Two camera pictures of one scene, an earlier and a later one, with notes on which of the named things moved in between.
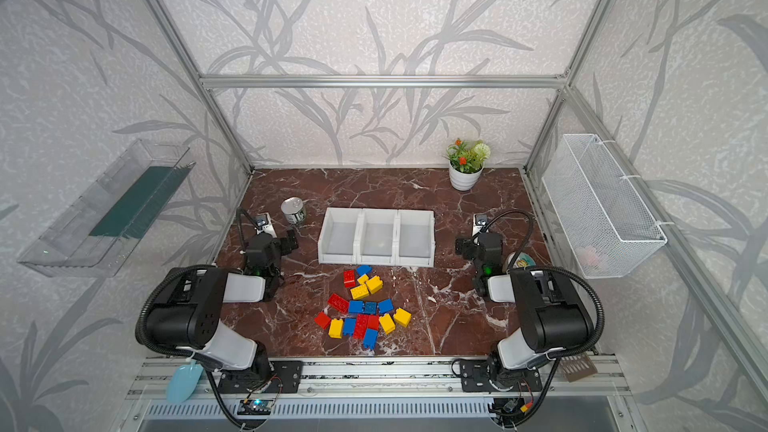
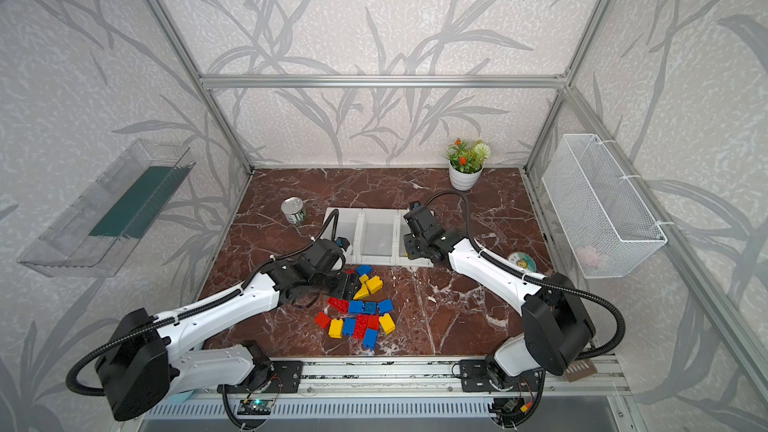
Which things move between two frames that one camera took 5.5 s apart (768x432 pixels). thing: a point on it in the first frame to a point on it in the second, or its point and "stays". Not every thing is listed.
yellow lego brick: (336, 328) stays
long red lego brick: (338, 303) stays
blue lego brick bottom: (370, 338) stays
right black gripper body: (485, 243) to (414, 245)
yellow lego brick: (374, 284) stays
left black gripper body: (262, 243) to (345, 279)
